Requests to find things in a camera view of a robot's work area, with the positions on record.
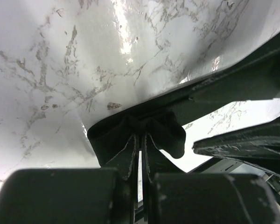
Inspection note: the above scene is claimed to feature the long black necktie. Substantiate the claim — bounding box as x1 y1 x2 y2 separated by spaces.
87 33 280 166

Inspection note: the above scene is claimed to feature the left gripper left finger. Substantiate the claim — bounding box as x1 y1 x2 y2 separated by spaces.
103 134 139 224

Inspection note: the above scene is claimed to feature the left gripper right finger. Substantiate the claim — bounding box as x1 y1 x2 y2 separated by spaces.
142 133 187 224

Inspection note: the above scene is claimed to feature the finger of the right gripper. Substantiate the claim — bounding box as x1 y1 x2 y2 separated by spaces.
193 117 280 177

